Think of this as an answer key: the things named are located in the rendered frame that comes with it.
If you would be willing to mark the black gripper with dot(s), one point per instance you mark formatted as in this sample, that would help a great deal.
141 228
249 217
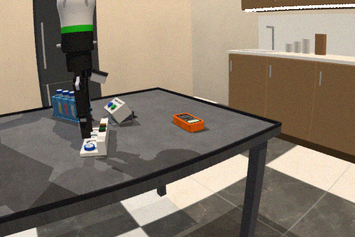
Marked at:
79 63

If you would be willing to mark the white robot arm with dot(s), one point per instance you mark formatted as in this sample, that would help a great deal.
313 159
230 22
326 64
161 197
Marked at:
76 17

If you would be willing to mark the white button panel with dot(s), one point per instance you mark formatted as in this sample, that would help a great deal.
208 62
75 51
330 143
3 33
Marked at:
120 112

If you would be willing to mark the black table edge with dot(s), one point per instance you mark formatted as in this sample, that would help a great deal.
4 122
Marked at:
75 199

